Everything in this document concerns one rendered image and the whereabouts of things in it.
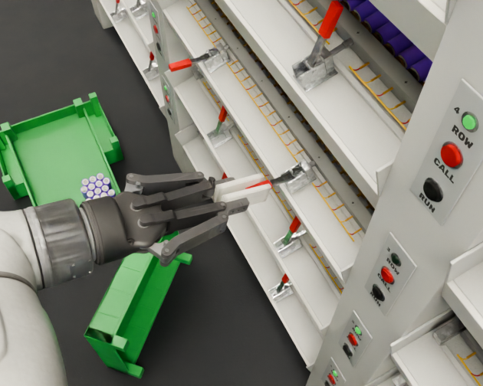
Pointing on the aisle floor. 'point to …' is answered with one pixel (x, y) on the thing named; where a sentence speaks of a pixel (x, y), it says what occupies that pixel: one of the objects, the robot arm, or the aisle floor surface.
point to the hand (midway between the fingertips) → (241, 193)
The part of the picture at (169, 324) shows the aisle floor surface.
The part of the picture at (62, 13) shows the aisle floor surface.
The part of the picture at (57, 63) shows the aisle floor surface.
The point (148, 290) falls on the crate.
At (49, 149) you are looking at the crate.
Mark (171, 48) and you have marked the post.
